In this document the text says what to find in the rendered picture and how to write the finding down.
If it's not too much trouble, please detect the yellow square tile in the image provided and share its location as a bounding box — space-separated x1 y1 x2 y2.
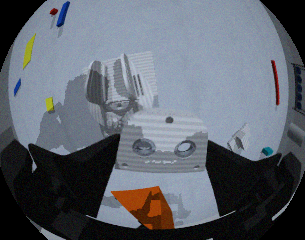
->
45 97 55 111

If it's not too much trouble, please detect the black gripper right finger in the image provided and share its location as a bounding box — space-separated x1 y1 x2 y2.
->
205 140 281 216

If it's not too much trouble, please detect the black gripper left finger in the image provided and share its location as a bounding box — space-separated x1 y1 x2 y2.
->
28 133 120 219

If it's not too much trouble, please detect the yellow flat rectangular plate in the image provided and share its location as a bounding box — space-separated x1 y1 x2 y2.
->
23 33 36 69

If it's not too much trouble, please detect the small teal cube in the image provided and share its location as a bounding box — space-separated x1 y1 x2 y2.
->
263 147 273 157

